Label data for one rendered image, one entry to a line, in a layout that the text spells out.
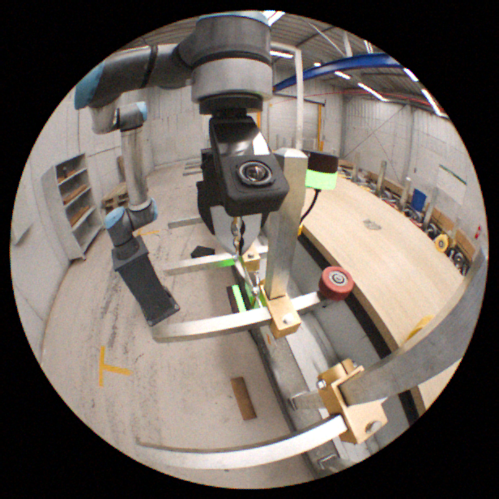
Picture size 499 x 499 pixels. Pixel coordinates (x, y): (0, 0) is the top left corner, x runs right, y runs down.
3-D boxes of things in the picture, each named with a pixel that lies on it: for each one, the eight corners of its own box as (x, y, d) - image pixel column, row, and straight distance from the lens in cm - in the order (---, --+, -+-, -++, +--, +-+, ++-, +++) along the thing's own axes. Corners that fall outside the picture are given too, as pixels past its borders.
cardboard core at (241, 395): (243, 420, 110) (229, 378, 111) (243, 420, 118) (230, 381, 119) (257, 417, 110) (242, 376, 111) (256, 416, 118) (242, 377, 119)
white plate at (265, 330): (270, 358, 49) (275, 347, 40) (244, 288, 61) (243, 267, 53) (272, 358, 49) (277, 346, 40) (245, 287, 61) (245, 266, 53)
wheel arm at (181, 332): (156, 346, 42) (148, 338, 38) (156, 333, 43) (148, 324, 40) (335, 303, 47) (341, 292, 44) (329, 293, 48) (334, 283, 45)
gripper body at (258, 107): (250, 181, 28) (250, 108, 27) (271, 201, 21) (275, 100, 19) (201, 186, 27) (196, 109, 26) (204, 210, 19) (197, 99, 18)
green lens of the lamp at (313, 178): (310, 189, 23) (313, 172, 23) (289, 176, 28) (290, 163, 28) (342, 189, 27) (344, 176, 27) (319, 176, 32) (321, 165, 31)
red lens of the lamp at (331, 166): (313, 171, 23) (314, 154, 22) (290, 161, 28) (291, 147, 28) (345, 173, 27) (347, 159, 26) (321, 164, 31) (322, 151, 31)
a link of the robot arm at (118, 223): (111, 238, 122) (102, 214, 117) (132, 226, 122) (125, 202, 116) (113, 248, 108) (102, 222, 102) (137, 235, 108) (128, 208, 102)
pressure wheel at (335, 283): (318, 323, 45) (335, 295, 36) (304, 299, 48) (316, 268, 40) (342, 312, 49) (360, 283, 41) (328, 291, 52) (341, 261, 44)
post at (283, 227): (263, 336, 54) (284, 149, 22) (259, 326, 56) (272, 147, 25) (274, 333, 55) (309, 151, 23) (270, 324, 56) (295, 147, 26)
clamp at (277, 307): (275, 339, 38) (278, 330, 34) (256, 292, 44) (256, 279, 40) (299, 331, 40) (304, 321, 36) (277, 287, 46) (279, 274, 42)
